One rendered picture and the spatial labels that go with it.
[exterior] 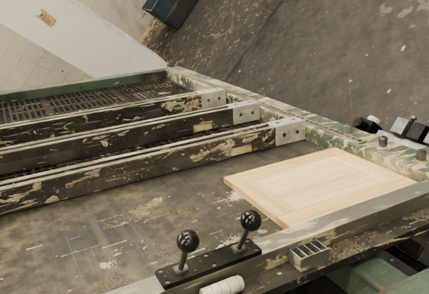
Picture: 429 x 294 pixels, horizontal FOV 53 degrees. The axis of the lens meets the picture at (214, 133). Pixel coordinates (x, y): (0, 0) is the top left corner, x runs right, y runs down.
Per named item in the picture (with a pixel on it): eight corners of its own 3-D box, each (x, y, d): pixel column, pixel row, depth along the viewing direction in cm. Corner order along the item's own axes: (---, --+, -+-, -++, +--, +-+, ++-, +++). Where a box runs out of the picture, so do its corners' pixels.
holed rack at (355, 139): (366, 142, 130) (366, 140, 130) (359, 144, 129) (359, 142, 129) (168, 67, 270) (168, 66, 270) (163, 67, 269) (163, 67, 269)
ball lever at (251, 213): (249, 257, 82) (268, 220, 72) (232, 264, 80) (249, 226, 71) (240, 241, 84) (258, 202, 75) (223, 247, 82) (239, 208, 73)
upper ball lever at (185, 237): (193, 279, 77) (205, 242, 67) (173, 286, 75) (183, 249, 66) (184, 260, 79) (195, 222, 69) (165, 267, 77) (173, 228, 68)
